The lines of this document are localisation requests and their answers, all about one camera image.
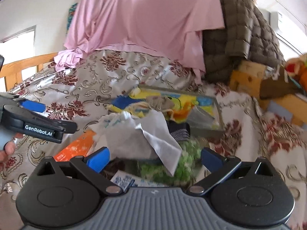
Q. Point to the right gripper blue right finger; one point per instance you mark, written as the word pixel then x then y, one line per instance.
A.
pixel 221 169

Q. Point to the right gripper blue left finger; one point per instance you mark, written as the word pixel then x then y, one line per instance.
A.
pixel 90 167

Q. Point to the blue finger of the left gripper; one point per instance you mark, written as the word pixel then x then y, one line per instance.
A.
pixel 53 125
pixel 33 106

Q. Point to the dark striped sock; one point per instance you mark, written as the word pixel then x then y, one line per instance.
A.
pixel 179 131

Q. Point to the white thin cloth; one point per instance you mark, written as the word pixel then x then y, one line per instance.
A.
pixel 143 139

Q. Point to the person's left hand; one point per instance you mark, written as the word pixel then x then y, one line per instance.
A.
pixel 9 148

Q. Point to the green fluffy cloth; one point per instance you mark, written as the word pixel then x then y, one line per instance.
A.
pixel 186 170

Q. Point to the floral satin bedspread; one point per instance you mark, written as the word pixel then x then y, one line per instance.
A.
pixel 83 94

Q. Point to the blue white printed packet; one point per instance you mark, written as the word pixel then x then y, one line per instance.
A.
pixel 125 180

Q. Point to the grey knitted cloth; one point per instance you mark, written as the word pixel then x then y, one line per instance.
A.
pixel 160 103

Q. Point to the colourful patchwork bag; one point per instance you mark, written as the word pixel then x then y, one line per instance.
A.
pixel 296 68

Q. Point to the brown quilted jacket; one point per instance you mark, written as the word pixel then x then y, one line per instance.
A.
pixel 247 36

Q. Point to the pink hanging sheet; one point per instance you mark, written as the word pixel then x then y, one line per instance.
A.
pixel 168 28

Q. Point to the white air conditioner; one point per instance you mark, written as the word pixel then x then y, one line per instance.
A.
pixel 288 32

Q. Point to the wooden bunk bed frame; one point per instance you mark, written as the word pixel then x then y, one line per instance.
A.
pixel 247 78

